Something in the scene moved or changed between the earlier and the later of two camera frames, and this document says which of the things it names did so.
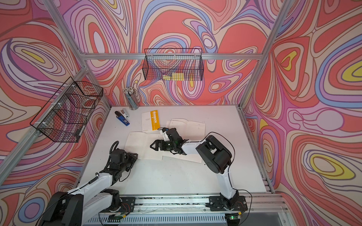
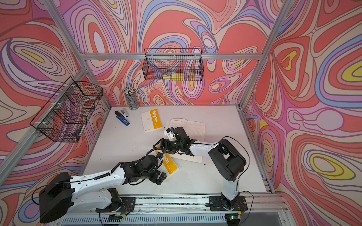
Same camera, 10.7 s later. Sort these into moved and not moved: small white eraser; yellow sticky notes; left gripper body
Moved: left gripper body
Not moved: small white eraser; yellow sticky notes
